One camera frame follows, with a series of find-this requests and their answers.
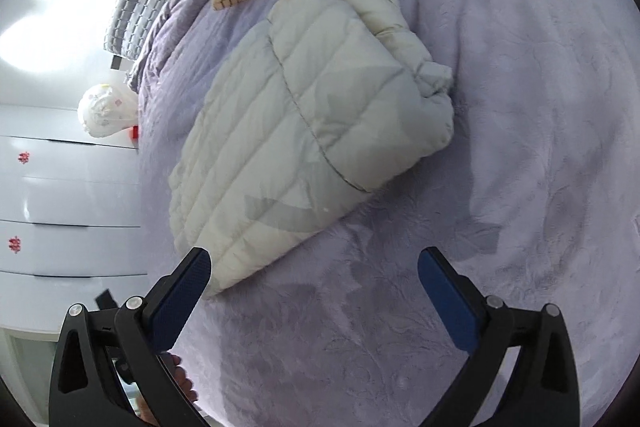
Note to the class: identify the lavender plush blanket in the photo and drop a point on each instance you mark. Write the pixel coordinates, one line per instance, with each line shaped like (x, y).
(500, 107)

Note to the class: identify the cream puffer jacket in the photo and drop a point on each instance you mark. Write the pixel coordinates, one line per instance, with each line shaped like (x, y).
(280, 117)

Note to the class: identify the dark chair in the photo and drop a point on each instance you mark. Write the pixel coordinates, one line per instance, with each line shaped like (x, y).
(105, 299)

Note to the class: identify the white patterned bag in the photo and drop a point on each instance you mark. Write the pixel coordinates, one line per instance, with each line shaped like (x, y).
(107, 109)

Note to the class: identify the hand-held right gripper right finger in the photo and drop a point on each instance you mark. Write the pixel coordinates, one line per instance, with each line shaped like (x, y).
(447, 302)

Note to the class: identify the lavender duvet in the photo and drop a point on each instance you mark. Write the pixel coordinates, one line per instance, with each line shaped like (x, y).
(165, 22)

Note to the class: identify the white wardrobe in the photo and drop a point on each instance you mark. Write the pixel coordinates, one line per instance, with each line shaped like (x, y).
(65, 207)

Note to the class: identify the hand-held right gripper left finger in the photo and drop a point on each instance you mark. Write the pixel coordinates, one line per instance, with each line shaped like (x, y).
(180, 302)

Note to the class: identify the red box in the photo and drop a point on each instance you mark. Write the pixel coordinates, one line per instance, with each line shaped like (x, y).
(135, 133)

